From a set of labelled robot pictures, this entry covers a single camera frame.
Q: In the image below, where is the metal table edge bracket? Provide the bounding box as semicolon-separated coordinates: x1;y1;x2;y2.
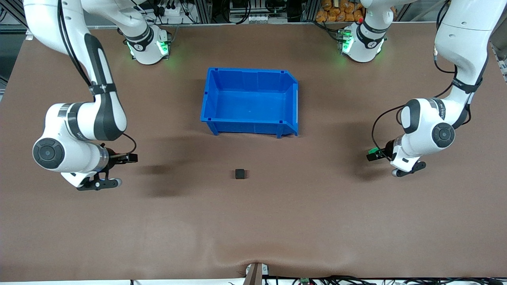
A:
245;262;269;285

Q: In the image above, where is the blue plastic storage bin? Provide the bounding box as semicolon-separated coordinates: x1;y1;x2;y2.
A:
200;67;299;139

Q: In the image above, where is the aluminium frame profile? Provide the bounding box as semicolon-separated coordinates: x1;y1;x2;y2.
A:
199;0;213;24

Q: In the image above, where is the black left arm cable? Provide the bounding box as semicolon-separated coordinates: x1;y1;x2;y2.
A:
371;0;474;157

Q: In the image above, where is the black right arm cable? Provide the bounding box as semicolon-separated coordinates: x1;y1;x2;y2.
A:
57;0;137;159

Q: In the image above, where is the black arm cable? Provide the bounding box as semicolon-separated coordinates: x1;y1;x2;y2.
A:
57;0;137;159
371;0;474;157

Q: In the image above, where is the white multi-socket bar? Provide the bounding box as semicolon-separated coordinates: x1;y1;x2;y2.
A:
230;14;271;24

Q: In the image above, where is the bag of orange items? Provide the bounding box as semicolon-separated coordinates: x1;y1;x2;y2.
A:
315;0;364;23

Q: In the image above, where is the white power strip with plugs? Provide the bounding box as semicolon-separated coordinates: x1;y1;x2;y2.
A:
155;2;187;17

